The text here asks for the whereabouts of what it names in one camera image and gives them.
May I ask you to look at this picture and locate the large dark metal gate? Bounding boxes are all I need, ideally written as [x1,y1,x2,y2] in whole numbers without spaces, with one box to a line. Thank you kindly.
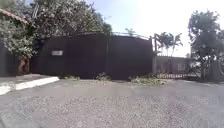
[30,32,155,81]

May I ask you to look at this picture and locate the weeds along gate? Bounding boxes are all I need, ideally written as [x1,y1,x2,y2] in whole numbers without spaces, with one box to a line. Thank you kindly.
[63,72,168,86]

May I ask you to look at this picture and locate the grey asphalt road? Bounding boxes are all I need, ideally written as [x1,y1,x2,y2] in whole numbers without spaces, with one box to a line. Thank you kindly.
[0,78,224,128]

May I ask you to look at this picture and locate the small white sign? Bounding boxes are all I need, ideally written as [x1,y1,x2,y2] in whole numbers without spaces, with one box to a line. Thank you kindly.
[51,49,64,57]

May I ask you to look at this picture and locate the palm trees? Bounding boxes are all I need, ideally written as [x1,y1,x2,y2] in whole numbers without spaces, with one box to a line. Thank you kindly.
[149,31,184,58]

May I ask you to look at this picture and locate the dark metal railing fence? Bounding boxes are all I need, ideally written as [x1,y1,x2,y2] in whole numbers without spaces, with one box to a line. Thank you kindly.
[155,55,201,80]

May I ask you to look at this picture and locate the large leafy tree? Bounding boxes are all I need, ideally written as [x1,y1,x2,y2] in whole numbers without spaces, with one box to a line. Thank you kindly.
[29,0,113,40]

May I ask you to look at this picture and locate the pale concrete kerb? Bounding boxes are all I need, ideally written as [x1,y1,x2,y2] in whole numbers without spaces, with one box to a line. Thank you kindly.
[0,76,60,96]

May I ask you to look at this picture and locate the grey concrete sidewalk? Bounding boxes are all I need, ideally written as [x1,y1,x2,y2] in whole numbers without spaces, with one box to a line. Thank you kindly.
[0,73,54,87]

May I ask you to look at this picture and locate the dark leafy tree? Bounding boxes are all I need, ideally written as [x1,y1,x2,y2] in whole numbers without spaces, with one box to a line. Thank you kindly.
[187,9,224,83]

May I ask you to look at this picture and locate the green bush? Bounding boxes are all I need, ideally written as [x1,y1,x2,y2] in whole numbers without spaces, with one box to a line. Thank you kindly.
[0,14,38,60]

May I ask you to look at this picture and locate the building with red tile roof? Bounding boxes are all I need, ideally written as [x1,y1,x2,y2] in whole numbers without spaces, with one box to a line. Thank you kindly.
[0,7,32,78]

